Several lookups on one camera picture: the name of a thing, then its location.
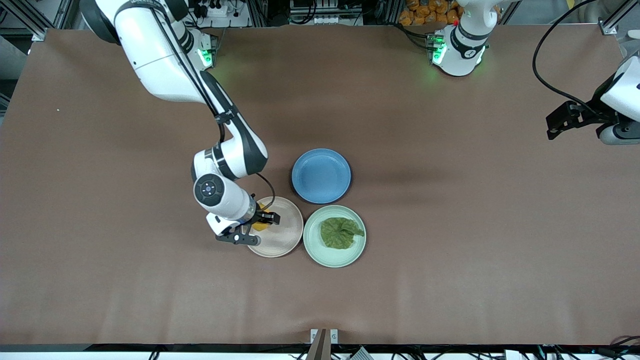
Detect yellow lemon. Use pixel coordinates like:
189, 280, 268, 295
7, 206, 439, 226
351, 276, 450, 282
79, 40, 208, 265
251, 201, 273, 232

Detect green lettuce leaf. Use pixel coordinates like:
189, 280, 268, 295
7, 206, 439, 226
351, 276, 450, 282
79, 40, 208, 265
320, 217, 365, 250

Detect pink beige plate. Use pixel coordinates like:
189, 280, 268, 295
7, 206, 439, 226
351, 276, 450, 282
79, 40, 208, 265
246, 196, 304, 258

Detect mint green plate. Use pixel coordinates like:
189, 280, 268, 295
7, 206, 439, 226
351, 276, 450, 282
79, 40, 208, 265
303, 204, 367, 269

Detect blue plate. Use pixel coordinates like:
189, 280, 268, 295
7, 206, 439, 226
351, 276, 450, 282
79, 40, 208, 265
291, 148, 352, 205

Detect orange packaged goods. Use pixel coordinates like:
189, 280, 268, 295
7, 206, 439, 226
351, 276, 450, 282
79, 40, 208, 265
398, 0, 463, 27

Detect white power strip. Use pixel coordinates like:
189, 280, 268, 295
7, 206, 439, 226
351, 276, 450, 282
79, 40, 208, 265
191, 0, 251, 29

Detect black control equipment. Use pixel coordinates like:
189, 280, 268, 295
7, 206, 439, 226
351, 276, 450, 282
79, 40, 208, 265
252, 0, 401, 27

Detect aluminium frame profile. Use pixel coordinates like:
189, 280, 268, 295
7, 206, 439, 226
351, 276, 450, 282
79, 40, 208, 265
597, 0, 640, 37
0, 0, 76, 42

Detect camera mount bracket with post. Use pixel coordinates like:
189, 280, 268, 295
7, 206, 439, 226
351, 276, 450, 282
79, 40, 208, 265
305, 328, 339, 360

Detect black base cable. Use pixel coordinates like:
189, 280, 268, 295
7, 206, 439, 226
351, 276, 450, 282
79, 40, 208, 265
397, 22, 434, 51

